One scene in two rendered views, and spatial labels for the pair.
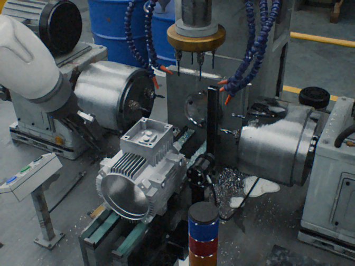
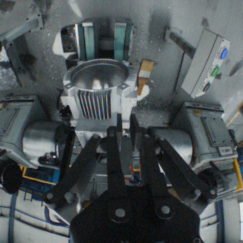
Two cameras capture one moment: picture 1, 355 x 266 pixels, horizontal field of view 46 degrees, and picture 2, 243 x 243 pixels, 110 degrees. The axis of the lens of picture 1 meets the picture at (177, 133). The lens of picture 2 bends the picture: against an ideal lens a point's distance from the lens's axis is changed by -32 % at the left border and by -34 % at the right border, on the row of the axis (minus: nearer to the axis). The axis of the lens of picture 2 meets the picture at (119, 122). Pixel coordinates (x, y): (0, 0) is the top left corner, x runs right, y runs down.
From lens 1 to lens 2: 0.92 m
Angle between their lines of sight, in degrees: 22
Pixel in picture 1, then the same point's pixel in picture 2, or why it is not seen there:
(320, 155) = (10, 143)
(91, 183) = (166, 87)
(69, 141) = (189, 113)
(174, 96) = (126, 157)
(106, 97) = not seen: hidden behind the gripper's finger
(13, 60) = not seen: outside the picture
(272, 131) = (37, 152)
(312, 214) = (25, 110)
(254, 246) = (47, 82)
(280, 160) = (31, 136)
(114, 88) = not seen: hidden behind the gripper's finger
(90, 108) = (177, 141)
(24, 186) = (208, 47)
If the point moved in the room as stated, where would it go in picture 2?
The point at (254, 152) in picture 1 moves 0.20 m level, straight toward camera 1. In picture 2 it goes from (44, 137) to (12, 108)
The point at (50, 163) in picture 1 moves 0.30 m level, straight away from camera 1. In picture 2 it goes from (193, 85) to (214, 130)
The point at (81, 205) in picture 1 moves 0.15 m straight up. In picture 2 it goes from (164, 68) to (174, 89)
